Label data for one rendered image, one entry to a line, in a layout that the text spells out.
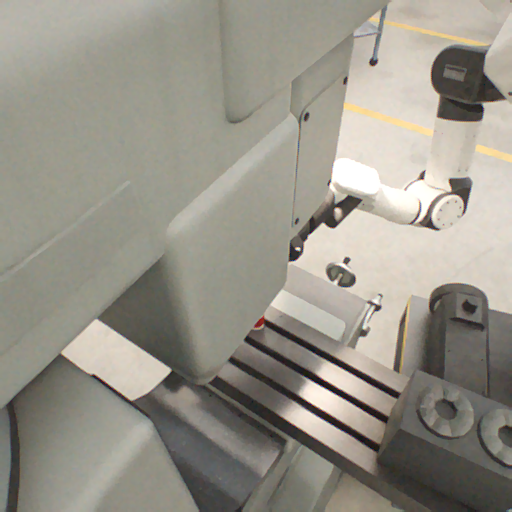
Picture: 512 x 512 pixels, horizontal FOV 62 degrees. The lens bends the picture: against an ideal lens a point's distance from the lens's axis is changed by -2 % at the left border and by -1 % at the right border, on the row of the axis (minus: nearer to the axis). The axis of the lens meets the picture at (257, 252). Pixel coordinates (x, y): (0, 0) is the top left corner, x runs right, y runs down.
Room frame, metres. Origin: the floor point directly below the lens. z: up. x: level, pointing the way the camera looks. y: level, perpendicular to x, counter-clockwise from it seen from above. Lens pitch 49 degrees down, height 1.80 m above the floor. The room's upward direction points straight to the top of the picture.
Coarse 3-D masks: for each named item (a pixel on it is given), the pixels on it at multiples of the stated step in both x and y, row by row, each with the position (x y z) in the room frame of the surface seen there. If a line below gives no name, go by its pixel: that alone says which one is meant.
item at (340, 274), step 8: (328, 264) 0.97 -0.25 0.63; (336, 264) 0.95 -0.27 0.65; (344, 264) 0.95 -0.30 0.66; (328, 272) 0.97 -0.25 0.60; (336, 272) 0.96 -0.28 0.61; (344, 272) 0.94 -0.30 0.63; (352, 272) 0.93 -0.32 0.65; (336, 280) 0.92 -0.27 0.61; (344, 280) 0.94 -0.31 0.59; (352, 280) 0.91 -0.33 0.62
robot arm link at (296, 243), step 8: (320, 208) 0.58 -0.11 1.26; (312, 216) 0.56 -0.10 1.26; (320, 216) 0.57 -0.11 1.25; (304, 224) 0.54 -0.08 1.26; (312, 224) 0.56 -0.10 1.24; (320, 224) 0.57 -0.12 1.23; (304, 232) 0.53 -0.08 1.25; (312, 232) 0.56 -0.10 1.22; (296, 240) 0.50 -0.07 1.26; (304, 240) 0.54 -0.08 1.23; (296, 248) 0.49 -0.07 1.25; (296, 256) 0.49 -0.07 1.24
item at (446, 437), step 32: (416, 384) 0.32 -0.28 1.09; (448, 384) 0.32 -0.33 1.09; (416, 416) 0.26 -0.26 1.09; (448, 416) 0.26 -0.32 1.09; (480, 416) 0.26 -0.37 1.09; (384, 448) 0.25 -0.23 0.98; (416, 448) 0.23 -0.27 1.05; (448, 448) 0.21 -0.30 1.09; (480, 448) 0.21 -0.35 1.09; (416, 480) 0.21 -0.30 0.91; (448, 480) 0.19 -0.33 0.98; (480, 480) 0.18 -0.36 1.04
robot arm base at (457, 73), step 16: (448, 48) 0.83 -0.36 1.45; (464, 48) 0.80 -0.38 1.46; (480, 48) 0.78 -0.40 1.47; (432, 64) 0.84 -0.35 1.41; (448, 64) 0.81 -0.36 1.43; (464, 64) 0.79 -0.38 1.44; (480, 64) 0.76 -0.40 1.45; (432, 80) 0.82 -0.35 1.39; (448, 80) 0.80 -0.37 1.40; (464, 80) 0.77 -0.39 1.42; (480, 80) 0.75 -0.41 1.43; (448, 96) 0.78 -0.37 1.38; (464, 96) 0.75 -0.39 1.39; (480, 96) 0.75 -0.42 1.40; (496, 96) 0.77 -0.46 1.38
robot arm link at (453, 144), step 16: (448, 128) 0.76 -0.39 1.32; (464, 128) 0.75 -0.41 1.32; (480, 128) 0.77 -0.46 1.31; (432, 144) 0.78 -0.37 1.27; (448, 144) 0.75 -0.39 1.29; (464, 144) 0.74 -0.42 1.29; (432, 160) 0.76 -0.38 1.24; (448, 160) 0.73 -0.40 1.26; (464, 160) 0.73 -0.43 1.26; (432, 176) 0.74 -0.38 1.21; (448, 176) 0.72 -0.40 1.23; (464, 176) 0.72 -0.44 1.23; (464, 192) 0.69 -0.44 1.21; (448, 208) 0.67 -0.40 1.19; (464, 208) 0.68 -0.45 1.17; (448, 224) 0.65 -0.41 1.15
